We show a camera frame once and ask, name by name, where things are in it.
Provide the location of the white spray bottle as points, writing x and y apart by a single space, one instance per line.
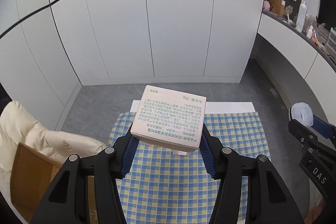
301 17

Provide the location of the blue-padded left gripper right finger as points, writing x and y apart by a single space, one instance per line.
269 199

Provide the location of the brown box on shelf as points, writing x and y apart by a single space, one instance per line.
277 7

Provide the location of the cream padded armchair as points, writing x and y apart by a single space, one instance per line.
19 126

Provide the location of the beige square carton box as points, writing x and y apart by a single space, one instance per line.
170 119

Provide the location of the blue yellow checkered tablecloth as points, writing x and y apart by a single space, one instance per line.
163 187

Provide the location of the brown cardboard box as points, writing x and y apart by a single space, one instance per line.
44 190

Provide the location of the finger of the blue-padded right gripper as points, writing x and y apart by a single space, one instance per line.
303 134
325 129

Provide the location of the right hand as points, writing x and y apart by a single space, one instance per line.
316 204

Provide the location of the pink plush toy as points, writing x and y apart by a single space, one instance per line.
266 6

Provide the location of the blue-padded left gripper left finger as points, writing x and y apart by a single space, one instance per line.
128 155

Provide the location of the clear drawer organizer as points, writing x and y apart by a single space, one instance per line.
331 43

